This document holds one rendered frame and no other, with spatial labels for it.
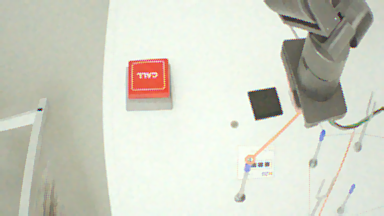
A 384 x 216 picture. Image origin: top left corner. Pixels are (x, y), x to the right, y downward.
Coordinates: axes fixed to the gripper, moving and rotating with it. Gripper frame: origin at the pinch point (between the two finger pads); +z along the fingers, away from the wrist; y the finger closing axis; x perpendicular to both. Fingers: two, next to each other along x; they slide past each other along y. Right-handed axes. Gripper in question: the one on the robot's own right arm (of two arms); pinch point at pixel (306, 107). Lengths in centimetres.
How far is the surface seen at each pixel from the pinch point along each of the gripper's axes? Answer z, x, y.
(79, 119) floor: 122, 22, 52
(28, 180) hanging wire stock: 72, 42, 20
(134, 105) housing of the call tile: 11.4, 17.8, 8.8
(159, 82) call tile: 9.5, 14.5, 10.2
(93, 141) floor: 126, 19, 47
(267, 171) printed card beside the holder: 10.7, 4.3, -3.2
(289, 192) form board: 10.1, 1.9, -7.4
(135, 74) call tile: 9.8, 17.1, 12.1
